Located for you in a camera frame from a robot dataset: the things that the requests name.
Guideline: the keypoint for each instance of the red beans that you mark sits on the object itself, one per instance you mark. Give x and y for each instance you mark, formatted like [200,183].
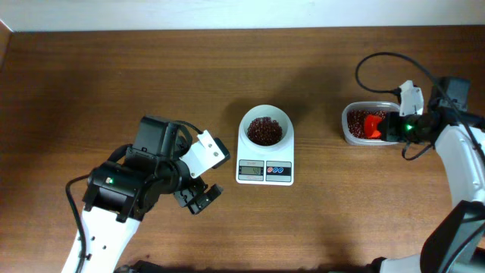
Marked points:
[266,131]

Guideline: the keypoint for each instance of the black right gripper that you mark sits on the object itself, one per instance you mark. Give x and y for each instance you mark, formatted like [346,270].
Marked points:
[389,127]

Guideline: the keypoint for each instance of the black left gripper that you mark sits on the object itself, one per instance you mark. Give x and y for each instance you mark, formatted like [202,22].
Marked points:
[196,187]

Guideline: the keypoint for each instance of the clear plastic bean container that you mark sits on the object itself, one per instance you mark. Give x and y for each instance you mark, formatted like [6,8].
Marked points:
[370,106]

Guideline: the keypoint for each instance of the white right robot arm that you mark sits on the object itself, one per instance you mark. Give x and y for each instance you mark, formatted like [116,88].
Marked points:
[457,136]

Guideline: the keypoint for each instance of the white round bowl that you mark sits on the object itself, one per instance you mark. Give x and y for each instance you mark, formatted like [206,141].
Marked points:
[274,113]

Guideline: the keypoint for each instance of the red plastic measuring scoop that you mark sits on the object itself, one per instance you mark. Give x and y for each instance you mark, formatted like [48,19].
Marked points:
[371,130]

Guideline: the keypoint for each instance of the white digital kitchen scale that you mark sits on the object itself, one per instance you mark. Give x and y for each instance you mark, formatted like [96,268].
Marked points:
[264,166]

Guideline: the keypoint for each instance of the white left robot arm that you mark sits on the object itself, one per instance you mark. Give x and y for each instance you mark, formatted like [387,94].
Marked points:
[100,239]

